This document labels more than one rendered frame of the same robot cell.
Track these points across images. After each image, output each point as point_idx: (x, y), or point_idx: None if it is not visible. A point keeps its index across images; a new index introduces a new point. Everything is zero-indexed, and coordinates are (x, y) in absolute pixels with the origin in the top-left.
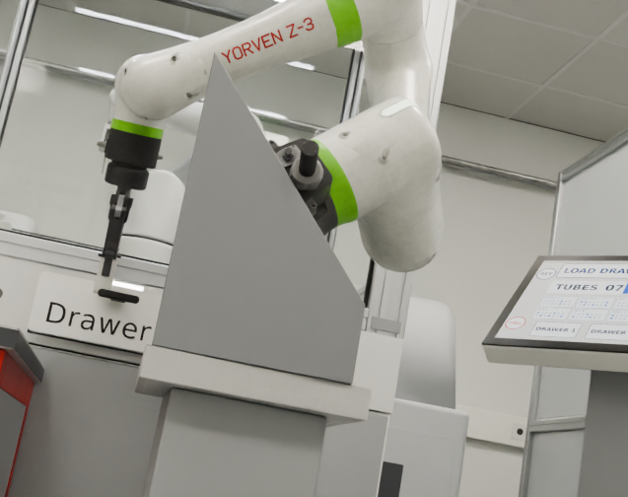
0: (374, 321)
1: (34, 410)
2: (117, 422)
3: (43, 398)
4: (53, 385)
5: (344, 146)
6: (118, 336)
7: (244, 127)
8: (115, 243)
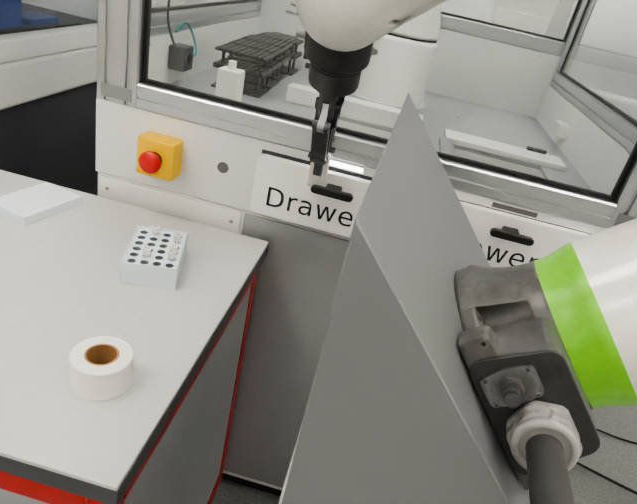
0: (619, 219)
1: (264, 270)
2: (336, 287)
3: (272, 261)
4: (280, 251)
5: None
6: (334, 223)
7: (414, 388)
8: (322, 154)
